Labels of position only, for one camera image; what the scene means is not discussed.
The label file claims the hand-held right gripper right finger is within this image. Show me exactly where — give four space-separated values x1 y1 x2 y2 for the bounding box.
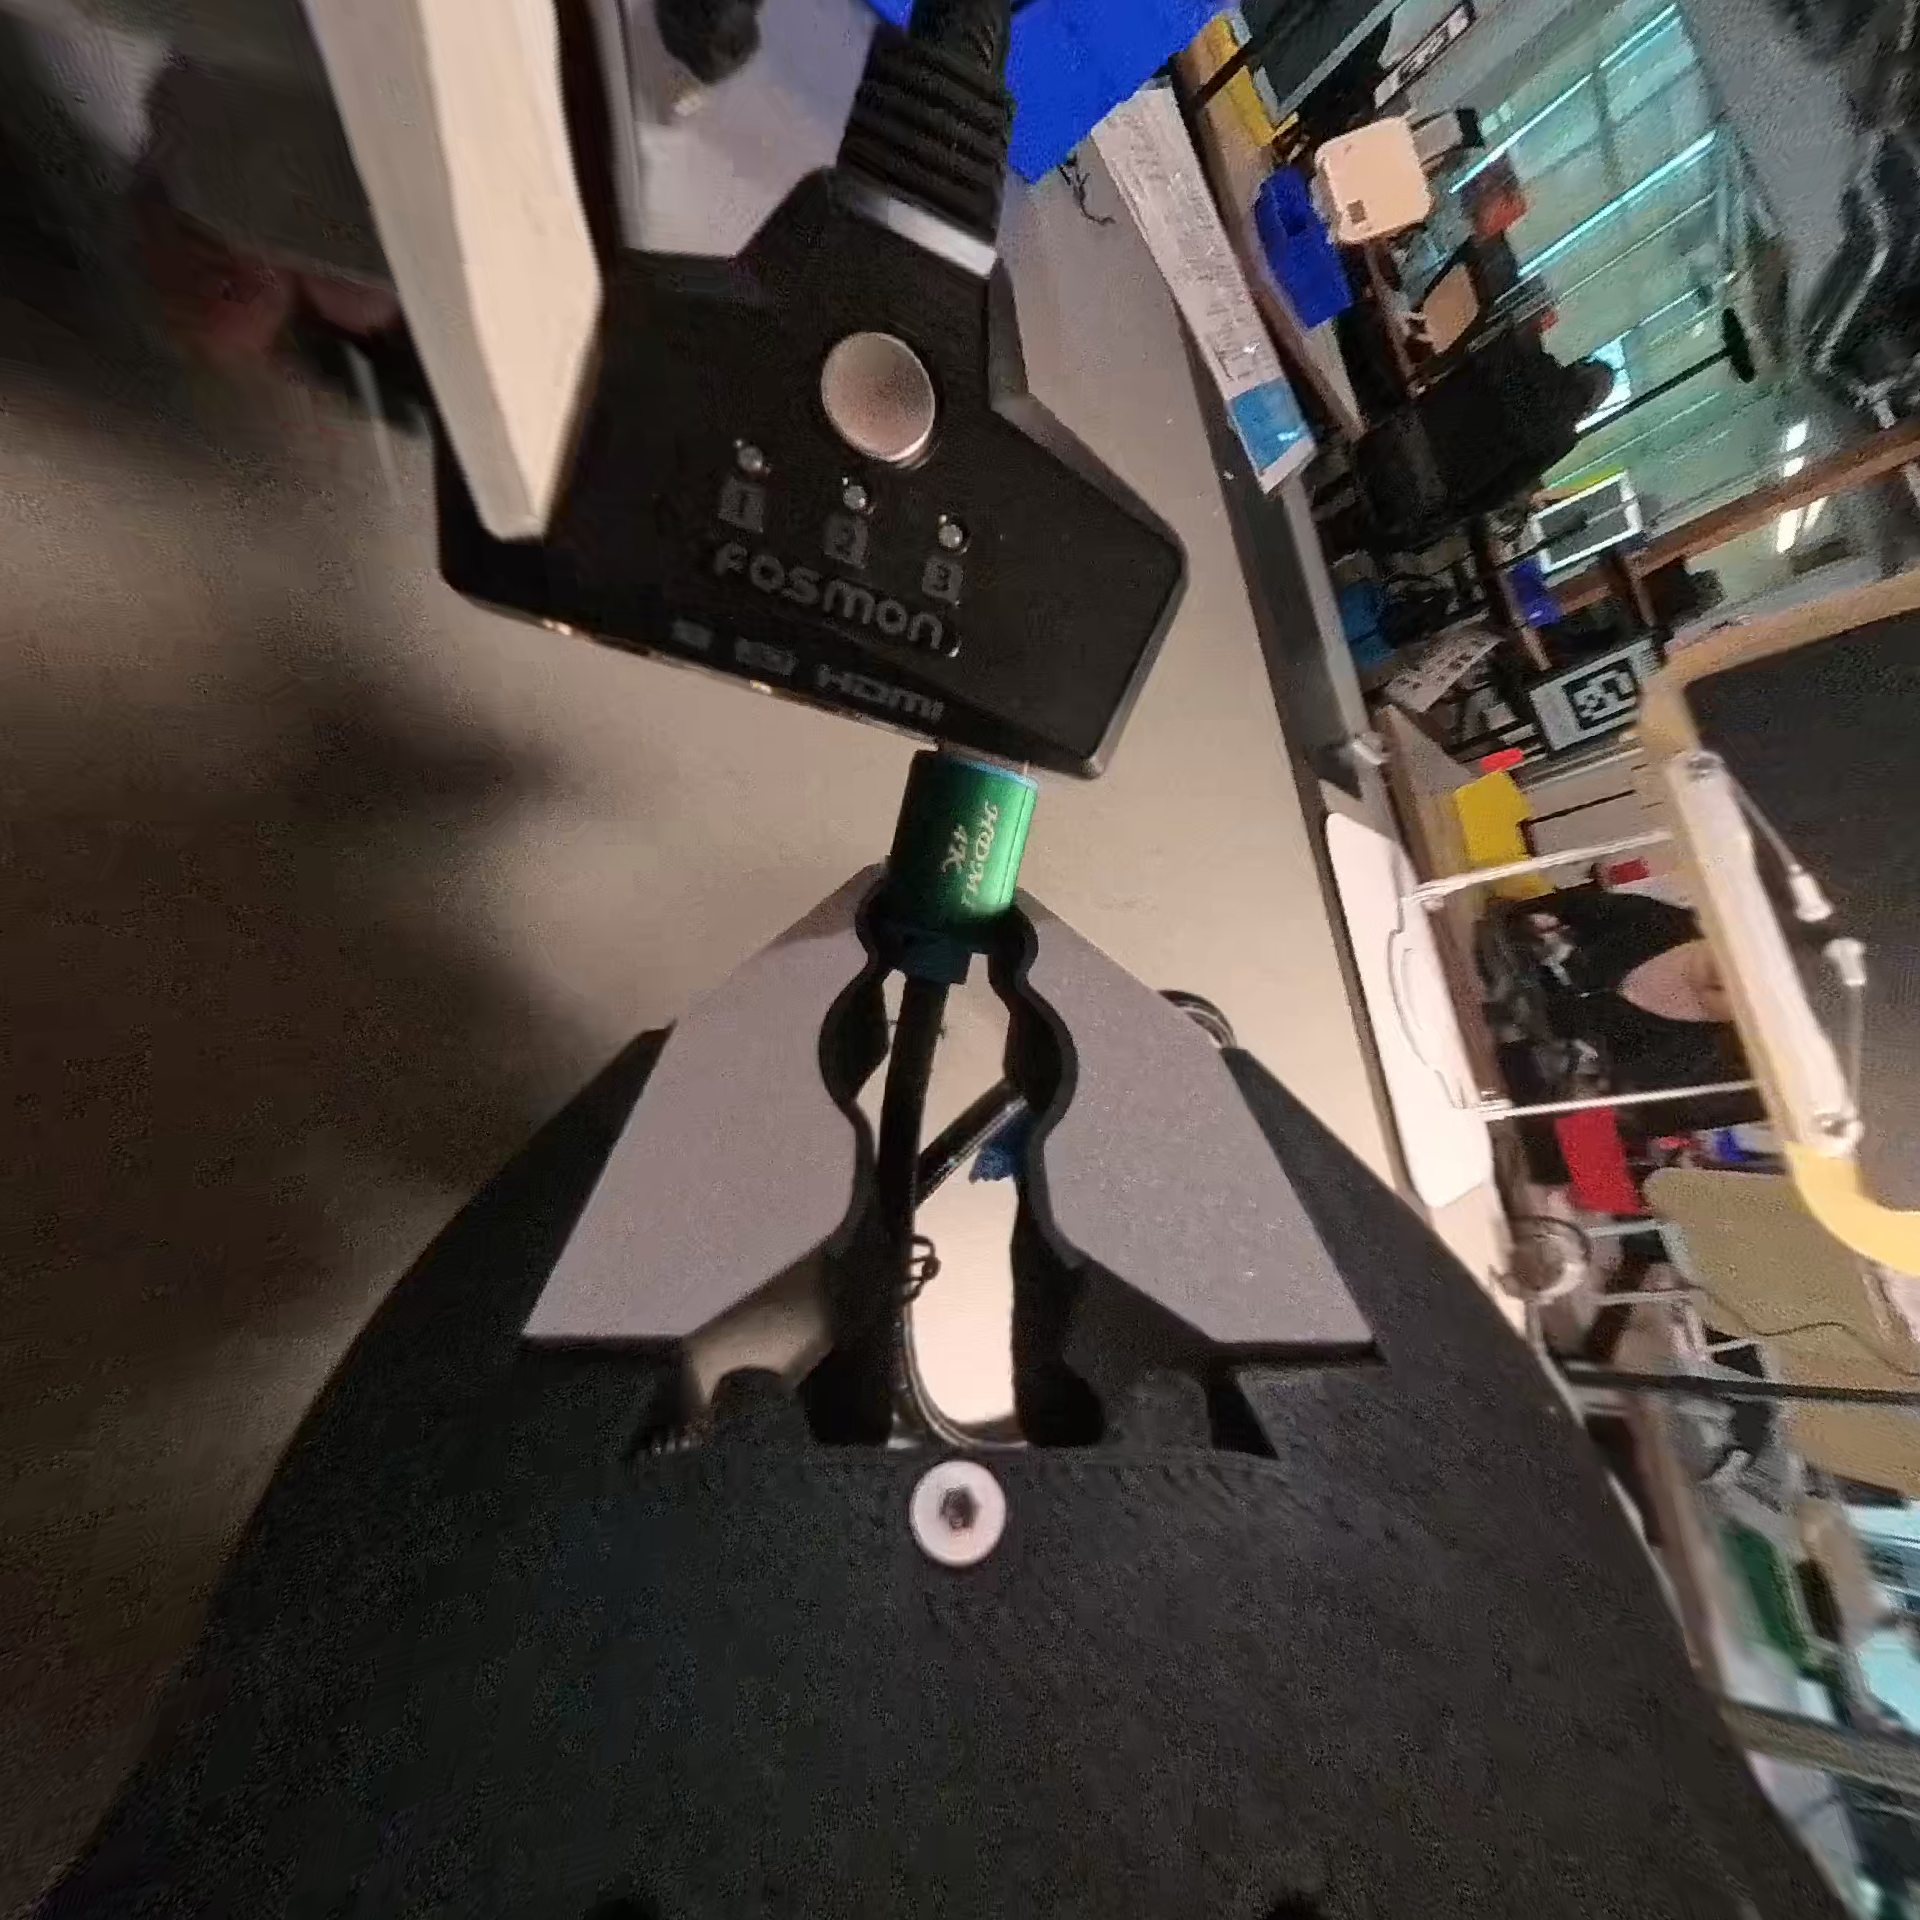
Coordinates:
983 900 1384 1449

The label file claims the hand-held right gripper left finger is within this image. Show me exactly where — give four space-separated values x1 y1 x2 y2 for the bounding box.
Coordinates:
516 863 922 1426

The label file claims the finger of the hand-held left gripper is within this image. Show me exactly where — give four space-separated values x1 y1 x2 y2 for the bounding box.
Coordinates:
305 0 605 541

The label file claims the green plug braided hdmi cable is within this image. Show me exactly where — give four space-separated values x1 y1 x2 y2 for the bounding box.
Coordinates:
861 748 1052 1449

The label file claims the black hdmi switch with button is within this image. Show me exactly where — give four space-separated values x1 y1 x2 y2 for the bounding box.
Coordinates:
433 31 1192 781

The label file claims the blue plastic bin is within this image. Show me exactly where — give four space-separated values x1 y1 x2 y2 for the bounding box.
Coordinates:
1005 0 1249 183

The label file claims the white desk stand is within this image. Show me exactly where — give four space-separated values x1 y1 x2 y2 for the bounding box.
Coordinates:
1319 810 1772 1215

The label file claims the red box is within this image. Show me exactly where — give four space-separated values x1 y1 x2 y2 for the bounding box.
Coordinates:
1560 1119 1652 1217

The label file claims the yellow box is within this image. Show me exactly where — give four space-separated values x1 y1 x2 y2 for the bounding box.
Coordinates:
1452 773 1537 903

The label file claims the black flat strip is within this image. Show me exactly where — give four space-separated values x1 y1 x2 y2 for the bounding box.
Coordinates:
1260 450 1389 781

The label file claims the black white marker tag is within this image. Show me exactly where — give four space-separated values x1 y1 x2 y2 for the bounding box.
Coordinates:
1530 639 1666 759

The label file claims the white paper sheet blue header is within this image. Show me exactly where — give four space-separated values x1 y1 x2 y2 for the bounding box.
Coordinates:
1088 82 1321 496

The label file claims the small blue bin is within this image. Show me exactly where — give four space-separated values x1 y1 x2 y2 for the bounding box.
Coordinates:
1253 164 1361 325

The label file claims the white boxy device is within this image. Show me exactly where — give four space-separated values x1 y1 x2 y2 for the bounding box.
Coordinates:
1312 116 1426 245

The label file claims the white bar bracket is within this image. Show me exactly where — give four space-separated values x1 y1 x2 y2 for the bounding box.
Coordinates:
1669 749 1871 1157

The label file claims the dark board with wooden frame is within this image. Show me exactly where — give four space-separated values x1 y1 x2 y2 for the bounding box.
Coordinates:
1641 609 1920 1248

